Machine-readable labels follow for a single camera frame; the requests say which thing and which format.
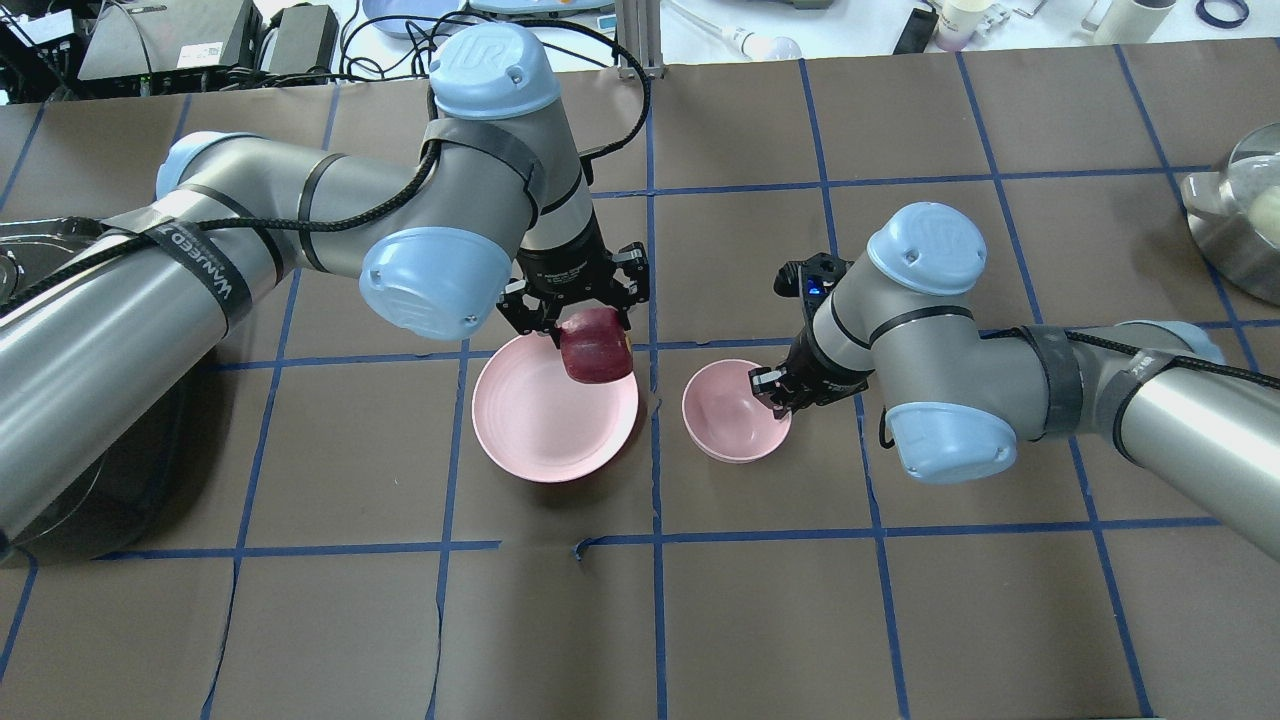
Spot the pink plate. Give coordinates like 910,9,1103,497
470,334,640,484

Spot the steel steamer pot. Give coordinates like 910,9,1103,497
1178,122,1279,306

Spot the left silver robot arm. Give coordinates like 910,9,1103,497
3,20,650,556

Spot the aluminium frame post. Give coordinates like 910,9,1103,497
613,0,666,78

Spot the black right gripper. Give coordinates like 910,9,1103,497
748,334,873,416

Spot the white light bulb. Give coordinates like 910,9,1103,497
724,28,804,61

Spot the black power adapter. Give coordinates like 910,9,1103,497
892,8,940,56

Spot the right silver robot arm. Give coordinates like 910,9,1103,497
749,202,1279,557

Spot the red apple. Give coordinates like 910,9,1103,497
556,307,634,386

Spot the white mug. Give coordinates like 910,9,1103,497
1082,1,1176,45

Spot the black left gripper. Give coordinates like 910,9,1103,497
498,225,650,350

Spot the pink bowl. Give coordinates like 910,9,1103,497
681,359,792,464

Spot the lilac white cup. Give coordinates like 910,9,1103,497
934,0,995,53

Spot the dark grey rice cooker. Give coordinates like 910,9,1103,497
3,241,227,566

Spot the blue plate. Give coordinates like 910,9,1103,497
360,0,468,38

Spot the black computer box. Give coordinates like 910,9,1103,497
78,1,262,82

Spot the white steamed bun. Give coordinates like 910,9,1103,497
1245,184,1280,249

